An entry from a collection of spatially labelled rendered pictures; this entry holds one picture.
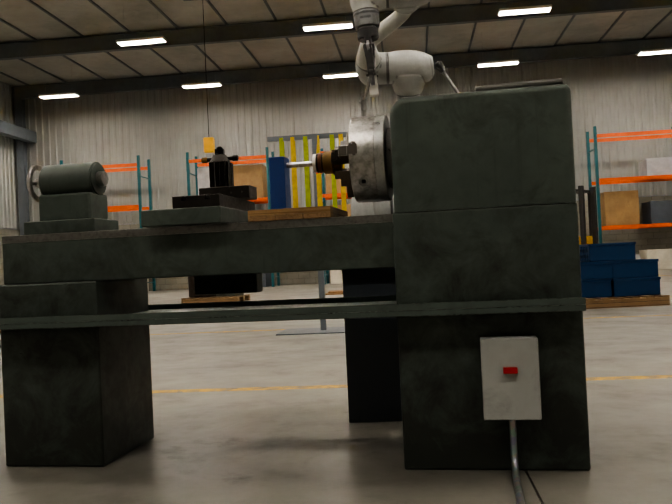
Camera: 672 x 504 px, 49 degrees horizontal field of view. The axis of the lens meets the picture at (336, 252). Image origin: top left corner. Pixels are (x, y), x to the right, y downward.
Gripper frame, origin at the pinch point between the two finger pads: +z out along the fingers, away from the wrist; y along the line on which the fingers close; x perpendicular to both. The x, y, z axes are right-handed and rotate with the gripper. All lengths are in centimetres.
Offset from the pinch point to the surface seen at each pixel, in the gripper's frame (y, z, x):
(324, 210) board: -0.2, 41.1, -21.2
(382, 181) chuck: -4.9, 32.7, -0.5
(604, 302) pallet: -685, 113, 196
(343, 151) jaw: -3.8, 20.6, -13.0
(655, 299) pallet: -697, 115, 258
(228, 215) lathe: -5, 38, -57
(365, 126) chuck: -4.7, 12.6, -4.5
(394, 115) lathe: 5.5, 12.4, 6.6
